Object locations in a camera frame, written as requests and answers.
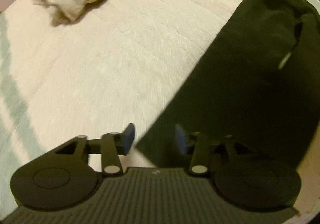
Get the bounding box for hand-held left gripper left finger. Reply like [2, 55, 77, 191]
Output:
[54, 123, 136, 177]

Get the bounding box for dark green pants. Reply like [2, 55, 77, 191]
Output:
[136, 0, 320, 171]

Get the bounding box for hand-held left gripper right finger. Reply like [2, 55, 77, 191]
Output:
[175, 124, 269, 177]

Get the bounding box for white fluffy blanket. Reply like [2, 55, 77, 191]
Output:
[0, 0, 320, 217]

